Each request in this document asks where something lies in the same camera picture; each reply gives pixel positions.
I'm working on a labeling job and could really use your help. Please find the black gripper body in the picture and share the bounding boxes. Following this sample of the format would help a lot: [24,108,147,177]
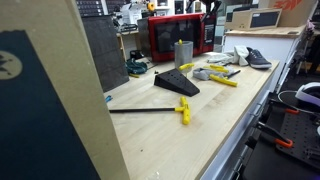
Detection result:
[199,0,222,7]

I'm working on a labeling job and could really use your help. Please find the silver cylindrical container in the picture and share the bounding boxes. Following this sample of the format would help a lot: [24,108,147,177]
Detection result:
[174,40,194,70]

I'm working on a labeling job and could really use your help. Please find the black wedge wrench stand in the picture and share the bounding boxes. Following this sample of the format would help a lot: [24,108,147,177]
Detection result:
[153,68,201,98]

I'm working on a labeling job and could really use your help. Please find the white glass door cabinet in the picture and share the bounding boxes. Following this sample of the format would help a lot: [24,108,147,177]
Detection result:
[154,0,201,17]

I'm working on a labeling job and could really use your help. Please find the cardboard box dark label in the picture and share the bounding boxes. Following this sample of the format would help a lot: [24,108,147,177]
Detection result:
[230,8,283,31]

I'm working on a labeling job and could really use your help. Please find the red black microwave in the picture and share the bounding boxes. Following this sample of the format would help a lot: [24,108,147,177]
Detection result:
[147,12,218,64]

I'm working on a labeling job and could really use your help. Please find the white cloth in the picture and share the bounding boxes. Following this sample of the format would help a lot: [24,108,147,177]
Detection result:
[206,44,250,67]

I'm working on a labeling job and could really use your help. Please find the white cabinet wooden counter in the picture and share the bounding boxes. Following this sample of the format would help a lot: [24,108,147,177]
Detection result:
[223,25,308,94]

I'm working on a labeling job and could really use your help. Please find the gray cloth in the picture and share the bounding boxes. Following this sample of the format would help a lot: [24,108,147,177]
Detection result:
[192,66,234,82]

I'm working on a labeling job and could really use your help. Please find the gray canvas shoe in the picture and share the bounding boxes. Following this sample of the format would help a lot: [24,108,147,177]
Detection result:
[244,46,273,70]

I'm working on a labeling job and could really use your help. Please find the white lab machine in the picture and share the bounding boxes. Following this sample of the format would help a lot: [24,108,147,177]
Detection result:
[113,1,148,34]

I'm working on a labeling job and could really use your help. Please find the wooden side table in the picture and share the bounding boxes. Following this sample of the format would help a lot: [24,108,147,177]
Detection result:
[115,29,141,63]

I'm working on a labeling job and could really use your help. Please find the small black bag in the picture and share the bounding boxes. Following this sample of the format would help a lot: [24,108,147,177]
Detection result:
[129,49,145,61]

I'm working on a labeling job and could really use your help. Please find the cardboard box red print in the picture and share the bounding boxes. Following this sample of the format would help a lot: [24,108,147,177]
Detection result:
[258,0,319,29]

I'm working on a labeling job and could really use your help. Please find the dark gray mesh panel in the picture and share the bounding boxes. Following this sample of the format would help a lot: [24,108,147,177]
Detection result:
[81,14,130,94]

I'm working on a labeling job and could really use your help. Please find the black slotted bins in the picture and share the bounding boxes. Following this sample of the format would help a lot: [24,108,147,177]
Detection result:
[75,0,105,18]

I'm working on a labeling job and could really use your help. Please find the white workbench base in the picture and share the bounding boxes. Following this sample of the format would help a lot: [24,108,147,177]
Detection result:
[199,61,281,180]

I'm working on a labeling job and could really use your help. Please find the large cardboard box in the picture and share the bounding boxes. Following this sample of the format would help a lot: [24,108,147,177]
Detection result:
[0,0,131,180]

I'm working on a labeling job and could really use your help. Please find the yellow handled pliers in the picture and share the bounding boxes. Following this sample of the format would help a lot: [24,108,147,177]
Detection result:
[209,69,242,88]

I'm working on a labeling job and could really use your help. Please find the green coiled cord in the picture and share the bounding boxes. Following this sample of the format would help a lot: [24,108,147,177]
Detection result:
[124,58,149,76]

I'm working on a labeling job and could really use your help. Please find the long yellow T-handle wrench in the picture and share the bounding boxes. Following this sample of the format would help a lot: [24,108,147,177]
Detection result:
[108,96,192,126]

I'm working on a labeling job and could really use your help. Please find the white cable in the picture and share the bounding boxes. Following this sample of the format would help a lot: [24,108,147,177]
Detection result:
[277,89,303,109]

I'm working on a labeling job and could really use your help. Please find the black clamp orange handle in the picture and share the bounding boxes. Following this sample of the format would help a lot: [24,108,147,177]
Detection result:
[253,121,295,150]
[268,99,301,116]

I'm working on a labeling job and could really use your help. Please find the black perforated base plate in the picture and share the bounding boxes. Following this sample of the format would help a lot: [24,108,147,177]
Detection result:
[241,99,320,180]

